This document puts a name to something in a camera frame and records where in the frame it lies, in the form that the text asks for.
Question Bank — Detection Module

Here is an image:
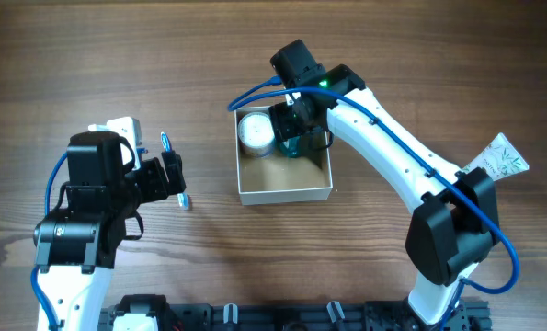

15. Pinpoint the blue mouthwash bottle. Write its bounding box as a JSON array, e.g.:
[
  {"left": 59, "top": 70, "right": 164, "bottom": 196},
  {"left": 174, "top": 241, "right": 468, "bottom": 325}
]
[{"left": 278, "top": 135, "right": 310, "bottom": 158}]

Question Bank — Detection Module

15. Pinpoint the white round jar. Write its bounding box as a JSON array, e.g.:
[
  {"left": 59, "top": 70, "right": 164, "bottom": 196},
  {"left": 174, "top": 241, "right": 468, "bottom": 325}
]
[{"left": 237, "top": 112, "right": 275, "bottom": 157}]

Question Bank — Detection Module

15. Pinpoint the white leaf-print cream tube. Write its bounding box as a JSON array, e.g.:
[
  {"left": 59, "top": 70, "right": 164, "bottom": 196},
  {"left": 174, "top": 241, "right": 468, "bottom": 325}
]
[{"left": 462, "top": 132, "right": 530, "bottom": 181}]

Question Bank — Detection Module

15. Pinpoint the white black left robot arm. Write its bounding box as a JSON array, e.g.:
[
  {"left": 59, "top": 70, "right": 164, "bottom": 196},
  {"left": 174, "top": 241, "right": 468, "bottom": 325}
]
[{"left": 30, "top": 131, "right": 186, "bottom": 330}]

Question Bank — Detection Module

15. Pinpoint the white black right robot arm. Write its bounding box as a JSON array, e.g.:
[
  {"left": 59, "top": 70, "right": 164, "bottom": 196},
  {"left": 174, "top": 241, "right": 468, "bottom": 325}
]
[{"left": 269, "top": 40, "right": 503, "bottom": 326}]

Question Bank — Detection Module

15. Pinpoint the white cardboard box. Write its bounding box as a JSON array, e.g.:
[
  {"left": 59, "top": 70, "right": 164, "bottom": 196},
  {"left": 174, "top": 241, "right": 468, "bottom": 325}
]
[{"left": 236, "top": 133, "right": 333, "bottom": 206}]

